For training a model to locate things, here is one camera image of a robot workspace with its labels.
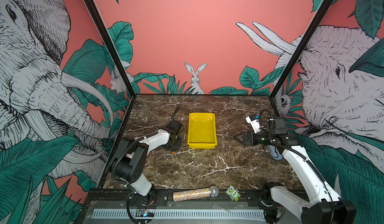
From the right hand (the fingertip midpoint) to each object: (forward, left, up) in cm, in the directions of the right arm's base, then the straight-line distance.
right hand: (239, 134), depth 75 cm
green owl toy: (-24, +3, -19) cm, 30 cm away
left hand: (+3, +35, -18) cm, 39 cm away
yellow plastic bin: (+14, +18, -19) cm, 30 cm away
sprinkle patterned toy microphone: (-23, +14, -16) cm, 31 cm away
